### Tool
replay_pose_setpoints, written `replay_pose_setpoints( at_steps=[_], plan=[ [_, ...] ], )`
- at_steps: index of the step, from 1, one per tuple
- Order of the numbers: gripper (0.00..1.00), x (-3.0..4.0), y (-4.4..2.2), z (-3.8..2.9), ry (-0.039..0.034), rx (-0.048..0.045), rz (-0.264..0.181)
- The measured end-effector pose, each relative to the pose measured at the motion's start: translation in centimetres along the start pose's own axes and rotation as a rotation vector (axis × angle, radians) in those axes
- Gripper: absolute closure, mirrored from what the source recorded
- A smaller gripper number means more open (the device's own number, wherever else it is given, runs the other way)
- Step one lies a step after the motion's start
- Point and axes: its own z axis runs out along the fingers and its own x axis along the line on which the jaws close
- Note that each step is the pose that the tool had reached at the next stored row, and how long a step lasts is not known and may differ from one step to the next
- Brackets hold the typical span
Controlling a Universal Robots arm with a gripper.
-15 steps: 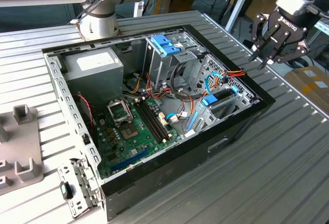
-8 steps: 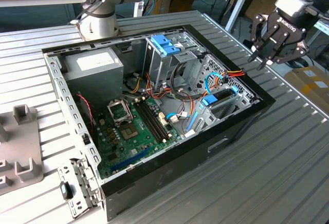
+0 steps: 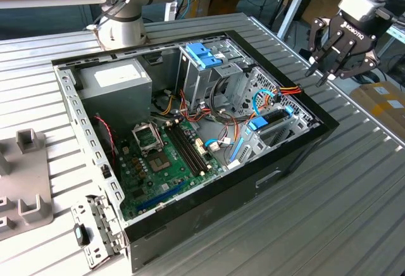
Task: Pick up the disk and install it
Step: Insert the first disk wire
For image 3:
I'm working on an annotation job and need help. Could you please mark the hard disk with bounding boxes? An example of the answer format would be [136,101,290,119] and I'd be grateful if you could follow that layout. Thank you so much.
[228,104,296,165]

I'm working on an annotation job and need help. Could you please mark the silver disk bay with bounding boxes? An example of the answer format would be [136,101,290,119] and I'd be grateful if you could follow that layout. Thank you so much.
[226,106,315,168]

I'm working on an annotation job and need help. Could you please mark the grey parts rack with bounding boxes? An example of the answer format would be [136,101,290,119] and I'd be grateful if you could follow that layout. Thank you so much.
[0,127,53,242]

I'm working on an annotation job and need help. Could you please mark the green motherboard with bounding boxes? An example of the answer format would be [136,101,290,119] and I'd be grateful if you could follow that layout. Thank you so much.
[115,118,227,223]

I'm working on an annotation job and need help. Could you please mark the cardboard box white labels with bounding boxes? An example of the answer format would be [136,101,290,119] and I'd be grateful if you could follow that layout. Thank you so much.
[349,81,405,137]

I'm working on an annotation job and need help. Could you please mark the red orange wire bundle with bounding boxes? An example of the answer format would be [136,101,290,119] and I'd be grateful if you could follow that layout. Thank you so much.
[178,89,241,131]

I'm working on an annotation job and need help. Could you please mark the short blue data wire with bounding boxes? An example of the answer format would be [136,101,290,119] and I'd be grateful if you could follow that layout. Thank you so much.
[204,139,237,152]

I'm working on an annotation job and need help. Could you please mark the long blue data wire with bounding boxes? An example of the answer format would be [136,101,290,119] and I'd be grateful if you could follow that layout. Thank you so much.
[252,88,278,119]

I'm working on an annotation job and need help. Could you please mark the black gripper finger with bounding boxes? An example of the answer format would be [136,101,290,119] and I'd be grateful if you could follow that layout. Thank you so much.
[304,16,346,78]
[315,38,381,88]

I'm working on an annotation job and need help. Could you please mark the black latch blue button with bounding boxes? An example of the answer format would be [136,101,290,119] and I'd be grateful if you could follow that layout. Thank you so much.
[72,223,91,247]

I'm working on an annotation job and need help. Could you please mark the blue expansion slot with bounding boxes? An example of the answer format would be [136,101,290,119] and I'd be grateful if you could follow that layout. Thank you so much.
[135,179,187,213]

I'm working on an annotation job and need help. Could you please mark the small brown cardboard box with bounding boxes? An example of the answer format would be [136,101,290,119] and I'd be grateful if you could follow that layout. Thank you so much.
[189,0,241,17]

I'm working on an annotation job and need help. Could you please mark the red orange yellow power wire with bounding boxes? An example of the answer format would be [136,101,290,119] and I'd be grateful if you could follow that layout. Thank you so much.
[265,83,303,100]

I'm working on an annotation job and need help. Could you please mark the grey power supply unit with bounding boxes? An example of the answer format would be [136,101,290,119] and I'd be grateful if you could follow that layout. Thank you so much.
[77,58,153,131]

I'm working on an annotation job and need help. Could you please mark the black cable bundle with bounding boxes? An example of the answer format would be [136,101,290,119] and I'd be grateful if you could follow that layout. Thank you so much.
[208,75,237,125]

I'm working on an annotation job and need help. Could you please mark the hinged metal slot retainer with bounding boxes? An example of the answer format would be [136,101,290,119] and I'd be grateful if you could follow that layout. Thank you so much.
[70,193,128,270]

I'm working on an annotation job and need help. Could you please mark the blue drive latch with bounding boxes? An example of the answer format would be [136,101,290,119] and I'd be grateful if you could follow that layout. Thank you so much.
[185,43,224,70]

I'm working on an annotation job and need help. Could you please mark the coiled black cable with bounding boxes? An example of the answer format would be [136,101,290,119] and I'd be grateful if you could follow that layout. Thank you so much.
[356,70,387,84]

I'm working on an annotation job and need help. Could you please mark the perforated metal drive cage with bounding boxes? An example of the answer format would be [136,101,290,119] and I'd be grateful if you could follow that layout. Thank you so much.
[234,66,320,131]

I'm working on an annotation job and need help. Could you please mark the silver drive cage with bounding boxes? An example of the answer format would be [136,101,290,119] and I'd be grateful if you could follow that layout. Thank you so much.
[175,43,254,116]

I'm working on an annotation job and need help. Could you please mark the large brown cardboard box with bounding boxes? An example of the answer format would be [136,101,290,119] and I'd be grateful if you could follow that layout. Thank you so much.
[300,0,342,52]

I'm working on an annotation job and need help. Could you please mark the black PC case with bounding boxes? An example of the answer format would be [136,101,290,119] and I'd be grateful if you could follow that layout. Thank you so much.
[51,30,340,273]

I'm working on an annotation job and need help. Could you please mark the red black twisted wire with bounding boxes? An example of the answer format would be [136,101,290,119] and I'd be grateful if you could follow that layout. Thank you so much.
[94,115,116,163]

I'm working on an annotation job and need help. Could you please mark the yellow black power wire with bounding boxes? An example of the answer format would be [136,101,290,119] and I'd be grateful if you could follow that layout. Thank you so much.
[151,94,178,116]

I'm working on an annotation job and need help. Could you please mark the metal socket cover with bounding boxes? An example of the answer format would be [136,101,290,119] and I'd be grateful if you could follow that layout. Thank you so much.
[131,122,165,157]

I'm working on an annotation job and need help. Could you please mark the black RAM slot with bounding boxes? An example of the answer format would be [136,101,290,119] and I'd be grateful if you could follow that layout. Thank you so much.
[168,125,204,175]
[176,122,211,170]
[172,123,208,172]
[165,126,201,177]

